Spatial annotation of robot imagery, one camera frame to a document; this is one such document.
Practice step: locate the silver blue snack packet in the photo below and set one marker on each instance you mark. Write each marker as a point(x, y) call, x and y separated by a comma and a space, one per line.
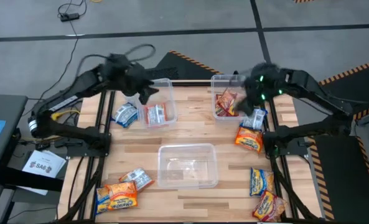
point(139, 178)

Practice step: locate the red Maruchan ramen pack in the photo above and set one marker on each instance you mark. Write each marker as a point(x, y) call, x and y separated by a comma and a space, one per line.
point(269, 207)
point(227, 99)
point(218, 110)

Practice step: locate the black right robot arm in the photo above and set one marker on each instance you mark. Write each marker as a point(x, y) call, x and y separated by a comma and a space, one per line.
point(311, 88)

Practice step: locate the black mat hazard stripes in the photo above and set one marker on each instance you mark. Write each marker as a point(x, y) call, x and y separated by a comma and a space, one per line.
point(343, 180)
point(364, 84)

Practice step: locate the clear plastic bin with label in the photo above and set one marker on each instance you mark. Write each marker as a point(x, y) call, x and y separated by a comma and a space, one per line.
point(187, 168)

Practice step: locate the white printed paper sheet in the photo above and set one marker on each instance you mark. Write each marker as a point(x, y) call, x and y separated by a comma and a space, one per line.
point(44, 165)

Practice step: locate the black ramp hazard stripes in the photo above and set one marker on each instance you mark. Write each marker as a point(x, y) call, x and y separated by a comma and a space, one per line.
point(184, 67)

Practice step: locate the orange Maruchan ramen pack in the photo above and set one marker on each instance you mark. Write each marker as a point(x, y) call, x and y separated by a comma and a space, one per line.
point(156, 114)
point(122, 196)
point(249, 139)

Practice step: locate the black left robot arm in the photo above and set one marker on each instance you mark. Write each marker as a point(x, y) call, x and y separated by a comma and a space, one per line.
point(78, 85)

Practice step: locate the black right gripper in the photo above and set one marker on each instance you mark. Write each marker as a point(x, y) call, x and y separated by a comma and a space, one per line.
point(262, 84)

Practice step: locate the grey desk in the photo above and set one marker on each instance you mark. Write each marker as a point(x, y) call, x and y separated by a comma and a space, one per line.
point(10, 107)

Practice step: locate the black power adapter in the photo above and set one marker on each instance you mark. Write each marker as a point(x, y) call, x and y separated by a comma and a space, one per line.
point(69, 17)

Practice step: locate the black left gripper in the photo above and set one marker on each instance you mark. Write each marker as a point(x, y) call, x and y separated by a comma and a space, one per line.
point(131, 77)

